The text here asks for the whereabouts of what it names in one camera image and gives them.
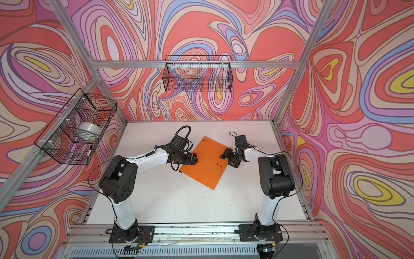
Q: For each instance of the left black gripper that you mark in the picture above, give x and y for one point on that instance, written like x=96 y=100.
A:
x=188 y=161

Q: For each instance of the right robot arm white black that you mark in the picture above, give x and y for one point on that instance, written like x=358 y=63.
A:
x=276 y=182

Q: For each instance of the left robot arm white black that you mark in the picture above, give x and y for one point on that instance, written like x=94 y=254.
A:
x=118 y=181

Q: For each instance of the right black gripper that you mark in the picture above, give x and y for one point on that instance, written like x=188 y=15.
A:
x=226 y=154

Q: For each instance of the green circuit board left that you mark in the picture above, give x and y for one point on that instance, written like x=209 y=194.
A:
x=130 y=249

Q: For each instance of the black wire basket on left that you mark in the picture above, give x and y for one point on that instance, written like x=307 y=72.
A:
x=63 y=145

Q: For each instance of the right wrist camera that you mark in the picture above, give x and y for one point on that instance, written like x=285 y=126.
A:
x=241 y=141

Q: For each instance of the black wire basket at back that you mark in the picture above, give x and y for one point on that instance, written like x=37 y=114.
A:
x=198 y=73

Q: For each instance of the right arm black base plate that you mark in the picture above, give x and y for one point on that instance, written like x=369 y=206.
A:
x=259 y=233

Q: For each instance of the green circuit board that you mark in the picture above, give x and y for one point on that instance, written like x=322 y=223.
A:
x=267 y=248
x=130 y=249

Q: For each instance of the white tape roll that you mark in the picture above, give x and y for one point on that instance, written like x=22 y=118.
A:
x=88 y=132

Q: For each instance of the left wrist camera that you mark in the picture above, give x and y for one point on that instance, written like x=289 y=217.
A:
x=179 y=143

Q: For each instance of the black wire basket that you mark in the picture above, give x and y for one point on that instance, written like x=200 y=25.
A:
x=198 y=73
x=63 y=145

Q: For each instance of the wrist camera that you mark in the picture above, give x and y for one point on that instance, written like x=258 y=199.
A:
x=179 y=143
x=241 y=141

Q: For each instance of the orange and black folder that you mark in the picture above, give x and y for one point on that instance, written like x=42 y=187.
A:
x=210 y=167

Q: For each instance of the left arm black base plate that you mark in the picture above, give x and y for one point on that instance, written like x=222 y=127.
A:
x=141 y=234

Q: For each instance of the green circuit board right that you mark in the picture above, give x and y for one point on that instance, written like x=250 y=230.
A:
x=267 y=248

